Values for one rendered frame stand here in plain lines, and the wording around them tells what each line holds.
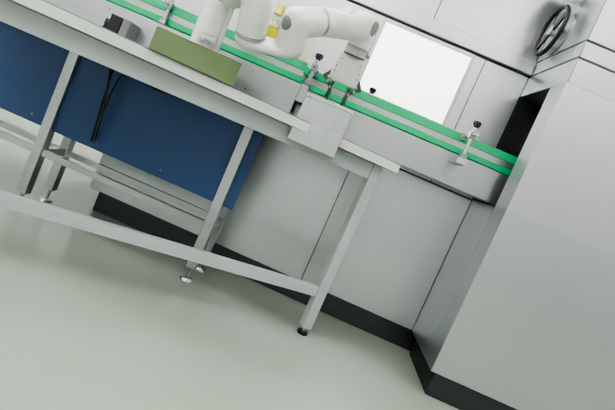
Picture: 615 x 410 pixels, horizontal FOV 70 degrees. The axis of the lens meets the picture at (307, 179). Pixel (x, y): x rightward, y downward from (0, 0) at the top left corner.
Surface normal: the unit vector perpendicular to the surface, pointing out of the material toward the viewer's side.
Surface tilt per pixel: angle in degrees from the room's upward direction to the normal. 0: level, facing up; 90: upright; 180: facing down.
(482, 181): 90
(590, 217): 90
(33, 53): 90
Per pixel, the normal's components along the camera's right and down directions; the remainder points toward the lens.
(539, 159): -0.05, 0.05
